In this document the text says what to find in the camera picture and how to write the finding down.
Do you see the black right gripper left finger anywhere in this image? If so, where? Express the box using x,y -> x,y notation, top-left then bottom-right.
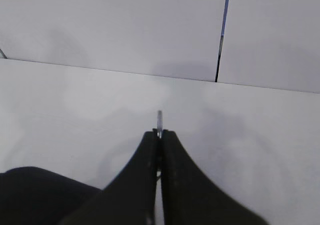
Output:
61,131 -> 159,225

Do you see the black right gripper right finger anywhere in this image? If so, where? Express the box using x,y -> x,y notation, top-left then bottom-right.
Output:
160,130 -> 267,225

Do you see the navy blue insulated lunch bag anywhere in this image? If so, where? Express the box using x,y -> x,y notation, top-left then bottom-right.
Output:
0,110 -> 165,225

